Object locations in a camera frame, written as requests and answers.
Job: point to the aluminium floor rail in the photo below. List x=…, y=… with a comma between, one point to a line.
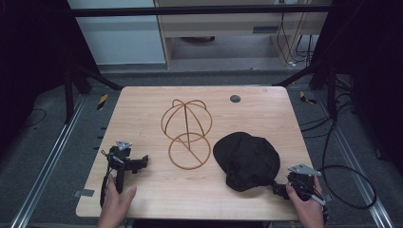
x=53, y=152
x=355, y=152

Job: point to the white cabinet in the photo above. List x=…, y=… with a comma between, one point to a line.
x=120, y=38

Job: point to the black curtain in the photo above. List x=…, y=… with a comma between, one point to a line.
x=34, y=63
x=370, y=63

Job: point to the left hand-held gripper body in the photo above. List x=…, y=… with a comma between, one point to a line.
x=119, y=160

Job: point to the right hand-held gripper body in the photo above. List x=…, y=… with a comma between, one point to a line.
x=303, y=182

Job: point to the grey round table grommet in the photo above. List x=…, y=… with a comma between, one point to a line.
x=235, y=98

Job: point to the black metal stand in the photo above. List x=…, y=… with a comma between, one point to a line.
x=79, y=79
x=323, y=76

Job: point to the grey tape piece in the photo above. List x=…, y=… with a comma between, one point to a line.
x=84, y=192

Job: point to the black cap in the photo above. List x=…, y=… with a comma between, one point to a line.
x=247, y=160

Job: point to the yellow black tape strip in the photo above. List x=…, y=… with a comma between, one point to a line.
x=306, y=98
x=102, y=101

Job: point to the person's left hand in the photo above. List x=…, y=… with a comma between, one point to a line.
x=114, y=202

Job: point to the light wooden desk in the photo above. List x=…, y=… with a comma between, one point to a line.
x=221, y=23

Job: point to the person's right hand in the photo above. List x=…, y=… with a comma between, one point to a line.
x=307, y=210

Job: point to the black horizontal bar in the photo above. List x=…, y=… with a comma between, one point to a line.
x=190, y=11

